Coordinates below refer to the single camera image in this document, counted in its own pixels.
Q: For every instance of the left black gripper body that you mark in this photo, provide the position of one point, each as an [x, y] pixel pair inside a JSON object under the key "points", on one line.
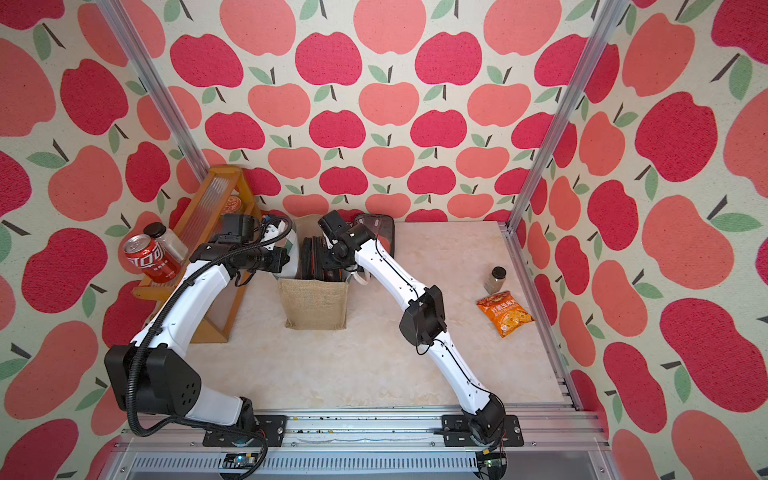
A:
{"points": [[262, 257]]}

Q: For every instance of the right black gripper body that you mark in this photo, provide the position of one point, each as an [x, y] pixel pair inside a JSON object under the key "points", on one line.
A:
{"points": [[332, 259]]}

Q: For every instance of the ping pong paddle case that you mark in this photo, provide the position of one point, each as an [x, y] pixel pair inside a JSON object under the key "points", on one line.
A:
{"points": [[339, 267], [382, 226], [307, 264], [319, 254]]}

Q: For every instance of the burlap canvas tote bag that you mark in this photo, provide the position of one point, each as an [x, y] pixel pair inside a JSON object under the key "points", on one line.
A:
{"points": [[310, 305]]}

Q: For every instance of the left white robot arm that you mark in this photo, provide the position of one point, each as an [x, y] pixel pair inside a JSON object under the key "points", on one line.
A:
{"points": [[150, 377]]}

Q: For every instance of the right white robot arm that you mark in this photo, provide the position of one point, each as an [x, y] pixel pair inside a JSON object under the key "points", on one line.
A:
{"points": [[423, 322]]}

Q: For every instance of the small round tin can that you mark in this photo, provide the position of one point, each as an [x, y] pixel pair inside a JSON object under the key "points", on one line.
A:
{"points": [[233, 205]]}

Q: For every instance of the clear jar black lid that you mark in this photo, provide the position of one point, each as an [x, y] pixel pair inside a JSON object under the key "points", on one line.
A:
{"points": [[169, 241]]}

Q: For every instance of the red soda can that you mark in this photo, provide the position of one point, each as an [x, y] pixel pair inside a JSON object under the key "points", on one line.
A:
{"points": [[149, 256]]}

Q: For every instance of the brown spice jar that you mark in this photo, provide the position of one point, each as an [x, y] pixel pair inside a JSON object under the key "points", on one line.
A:
{"points": [[495, 280]]}

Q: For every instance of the orange snack packet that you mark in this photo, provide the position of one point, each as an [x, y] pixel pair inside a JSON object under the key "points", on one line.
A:
{"points": [[504, 312]]}

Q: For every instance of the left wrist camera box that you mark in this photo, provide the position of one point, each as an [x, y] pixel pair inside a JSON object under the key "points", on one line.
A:
{"points": [[237, 229]]}

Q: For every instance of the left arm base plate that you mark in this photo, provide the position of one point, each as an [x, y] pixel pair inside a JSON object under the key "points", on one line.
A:
{"points": [[243, 431]]}

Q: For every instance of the front aluminium rail frame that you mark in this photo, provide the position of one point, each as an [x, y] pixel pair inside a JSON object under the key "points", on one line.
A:
{"points": [[408, 443]]}

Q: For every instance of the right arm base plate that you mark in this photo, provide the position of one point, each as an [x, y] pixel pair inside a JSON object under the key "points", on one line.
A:
{"points": [[460, 431]]}

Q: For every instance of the left aluminium frame post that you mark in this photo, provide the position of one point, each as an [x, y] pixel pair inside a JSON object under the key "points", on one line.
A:
{"points": [[130, 41]]}

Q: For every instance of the aluminium frame post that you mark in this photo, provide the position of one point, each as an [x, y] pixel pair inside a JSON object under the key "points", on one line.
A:
{"points": [[606, 23], [130, 41]]}

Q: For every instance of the right aluminium frame post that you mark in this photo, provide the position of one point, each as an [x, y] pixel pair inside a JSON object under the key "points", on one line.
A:
{"points": [[606, 23]]}

